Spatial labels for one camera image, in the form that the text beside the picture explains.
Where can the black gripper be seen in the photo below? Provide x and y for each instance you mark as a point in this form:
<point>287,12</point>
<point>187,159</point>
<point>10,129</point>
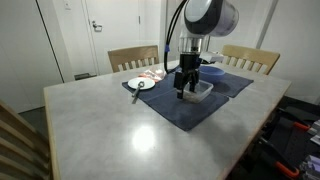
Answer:
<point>190,63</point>

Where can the wooden chair with narrow back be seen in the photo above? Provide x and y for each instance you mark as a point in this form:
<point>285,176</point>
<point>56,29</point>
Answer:
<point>133,53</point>

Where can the white round plate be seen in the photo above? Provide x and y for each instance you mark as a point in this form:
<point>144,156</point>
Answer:
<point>149,83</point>

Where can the clear plastic lunchbox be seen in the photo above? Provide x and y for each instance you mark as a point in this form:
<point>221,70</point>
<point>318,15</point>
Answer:
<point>205,91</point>

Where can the white closet door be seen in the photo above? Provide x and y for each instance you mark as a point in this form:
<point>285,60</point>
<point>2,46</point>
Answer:
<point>175,43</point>

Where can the large dark blue cloth mat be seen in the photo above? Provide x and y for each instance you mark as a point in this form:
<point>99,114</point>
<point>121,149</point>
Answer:
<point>180,111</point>

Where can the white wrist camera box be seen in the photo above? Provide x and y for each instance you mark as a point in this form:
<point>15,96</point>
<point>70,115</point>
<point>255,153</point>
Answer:
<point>211,56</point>

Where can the purple box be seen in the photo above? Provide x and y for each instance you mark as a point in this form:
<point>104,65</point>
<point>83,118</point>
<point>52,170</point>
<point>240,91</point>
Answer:
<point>313,165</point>

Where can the wooden chair with horizontal slats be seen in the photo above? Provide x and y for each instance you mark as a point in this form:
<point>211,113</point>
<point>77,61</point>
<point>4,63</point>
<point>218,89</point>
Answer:
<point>16,143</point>

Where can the wooden chair with wide back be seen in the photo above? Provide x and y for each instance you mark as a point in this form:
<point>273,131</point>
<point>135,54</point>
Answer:
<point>250,53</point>

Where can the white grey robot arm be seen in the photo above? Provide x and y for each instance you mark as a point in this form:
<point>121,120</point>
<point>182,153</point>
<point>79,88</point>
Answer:
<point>213,16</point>

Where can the blue plastic bowl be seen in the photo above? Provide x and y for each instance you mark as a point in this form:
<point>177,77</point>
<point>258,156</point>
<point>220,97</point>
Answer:
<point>213,76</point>

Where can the small dark blue cloth mat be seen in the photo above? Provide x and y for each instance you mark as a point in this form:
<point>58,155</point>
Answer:
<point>233,85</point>

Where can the metal spoon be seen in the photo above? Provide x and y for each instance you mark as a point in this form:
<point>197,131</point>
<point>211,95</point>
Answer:
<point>140,84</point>

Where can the white slanted pole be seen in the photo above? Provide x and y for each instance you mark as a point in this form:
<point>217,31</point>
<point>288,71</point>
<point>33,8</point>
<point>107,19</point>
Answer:
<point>266,23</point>

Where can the grey metal block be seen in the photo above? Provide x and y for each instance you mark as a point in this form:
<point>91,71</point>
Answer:
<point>316,128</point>

